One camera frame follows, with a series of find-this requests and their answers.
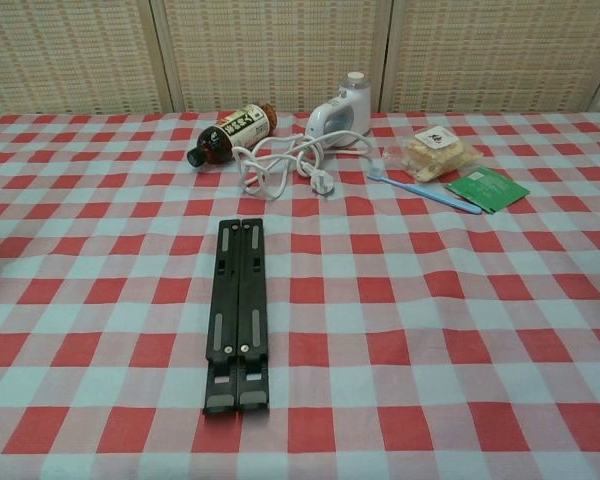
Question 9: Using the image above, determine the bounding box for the white power cable with plug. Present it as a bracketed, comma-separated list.
[232, 130, 381, 201]

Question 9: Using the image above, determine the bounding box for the light blue toothbrush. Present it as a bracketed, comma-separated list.
[367, 164, 482, 216]

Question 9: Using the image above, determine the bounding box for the clear snack bag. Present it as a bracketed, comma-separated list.
[383, 125, 485, 182]

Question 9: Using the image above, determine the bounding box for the black folding stand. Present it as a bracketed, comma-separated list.
[203, 217, 271, 416]

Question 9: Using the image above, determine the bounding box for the green foil packet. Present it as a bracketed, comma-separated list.
[444, 167, 531, 215]

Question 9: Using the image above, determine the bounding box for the brown tea bottle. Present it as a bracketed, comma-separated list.
[186, 101, 279, 170]

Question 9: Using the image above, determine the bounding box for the woven bamboo folding screen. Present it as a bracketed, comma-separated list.
[0, 0, 600, 117]

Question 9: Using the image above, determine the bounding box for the red white checkered tablecloth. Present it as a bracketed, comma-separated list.
[0, 110, 600, 480]

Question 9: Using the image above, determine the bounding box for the white handheld garment steamer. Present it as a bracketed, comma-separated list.
[305, 71, 373, 150]

